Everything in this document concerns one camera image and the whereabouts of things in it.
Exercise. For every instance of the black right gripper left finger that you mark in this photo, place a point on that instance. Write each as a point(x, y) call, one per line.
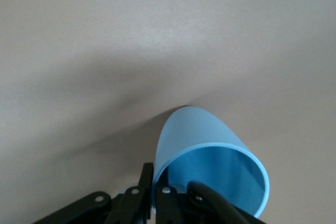
point(131, 203)

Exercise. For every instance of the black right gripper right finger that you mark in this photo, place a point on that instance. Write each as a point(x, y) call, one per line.
point(170, 208)

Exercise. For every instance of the light blue plastic cup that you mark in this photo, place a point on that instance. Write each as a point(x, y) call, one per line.
point(204, 134)

